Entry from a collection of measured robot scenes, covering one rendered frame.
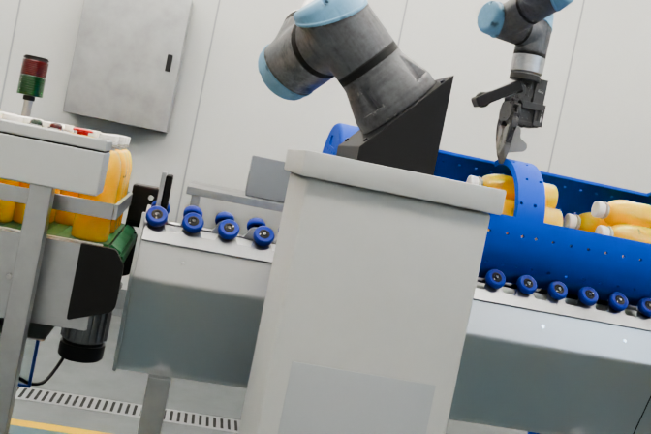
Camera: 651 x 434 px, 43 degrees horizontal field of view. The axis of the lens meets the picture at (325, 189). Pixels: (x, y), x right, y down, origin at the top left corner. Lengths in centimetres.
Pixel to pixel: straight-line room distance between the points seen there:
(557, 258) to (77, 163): 104
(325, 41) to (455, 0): 409
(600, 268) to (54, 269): 116
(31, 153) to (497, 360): 106
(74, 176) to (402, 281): 60
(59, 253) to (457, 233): 76
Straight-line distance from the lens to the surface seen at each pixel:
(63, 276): 163
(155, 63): 494
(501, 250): 183
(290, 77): 145
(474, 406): 194
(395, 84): 134
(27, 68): 219
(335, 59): 136
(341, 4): 135
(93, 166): 149
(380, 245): 126
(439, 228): 128
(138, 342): 178
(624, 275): 196
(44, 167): 150
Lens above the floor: 113
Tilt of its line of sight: 1 degrees down
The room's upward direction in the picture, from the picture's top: 11 degrees clockwise
